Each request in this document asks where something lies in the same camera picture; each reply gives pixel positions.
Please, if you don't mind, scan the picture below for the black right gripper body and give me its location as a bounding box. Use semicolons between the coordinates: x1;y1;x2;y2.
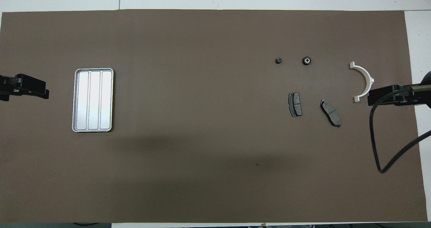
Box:
367;84;431;106

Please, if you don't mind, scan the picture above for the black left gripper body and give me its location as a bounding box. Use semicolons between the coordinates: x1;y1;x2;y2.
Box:
0;74;46;101

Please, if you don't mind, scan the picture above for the silver metal tray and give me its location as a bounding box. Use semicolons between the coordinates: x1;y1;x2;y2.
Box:
72;68;114;133

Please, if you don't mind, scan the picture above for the long dark brake pad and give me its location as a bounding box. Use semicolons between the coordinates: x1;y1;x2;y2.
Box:
320;99;341;128

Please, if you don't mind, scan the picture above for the short dark brake pad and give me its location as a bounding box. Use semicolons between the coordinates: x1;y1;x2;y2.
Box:
288;92;302;117

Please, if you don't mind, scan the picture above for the brown table mat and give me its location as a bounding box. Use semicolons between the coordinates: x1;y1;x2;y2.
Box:
0;9;428;223

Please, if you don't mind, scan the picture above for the white semicircular bracket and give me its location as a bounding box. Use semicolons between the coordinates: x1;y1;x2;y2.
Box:
349;62;374;103

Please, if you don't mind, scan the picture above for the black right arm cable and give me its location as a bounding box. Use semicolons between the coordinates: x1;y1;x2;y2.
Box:
369;86;431;173

